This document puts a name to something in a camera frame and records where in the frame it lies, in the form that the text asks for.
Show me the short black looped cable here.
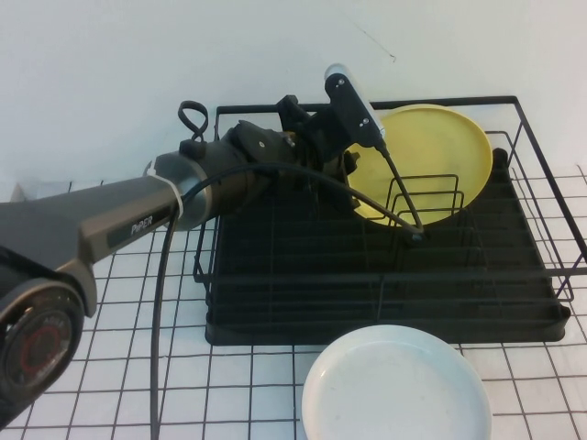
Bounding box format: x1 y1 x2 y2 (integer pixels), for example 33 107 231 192
177 100 211 144

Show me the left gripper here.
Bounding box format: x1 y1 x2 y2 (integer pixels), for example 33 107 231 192
274 93 367 215

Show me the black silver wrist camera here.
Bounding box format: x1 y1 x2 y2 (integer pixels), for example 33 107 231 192
323 61 387 149

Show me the white zip tie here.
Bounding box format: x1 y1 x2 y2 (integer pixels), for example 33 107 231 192
145 165 188 222

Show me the white black-grid tablecloth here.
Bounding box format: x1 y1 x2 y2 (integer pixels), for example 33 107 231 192
0 164 587 440

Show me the beige box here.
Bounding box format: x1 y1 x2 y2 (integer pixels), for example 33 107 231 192
9 181 39 204

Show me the black wire dish rack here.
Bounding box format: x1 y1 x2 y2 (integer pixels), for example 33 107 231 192
192 94 587 323

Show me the yellow round plate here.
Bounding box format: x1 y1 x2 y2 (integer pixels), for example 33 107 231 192
344 104 495 229

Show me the black plastic drip tray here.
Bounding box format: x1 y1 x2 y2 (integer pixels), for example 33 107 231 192
205 148 572 347

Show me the white round plate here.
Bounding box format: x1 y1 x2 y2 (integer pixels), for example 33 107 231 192
301 324 495 440

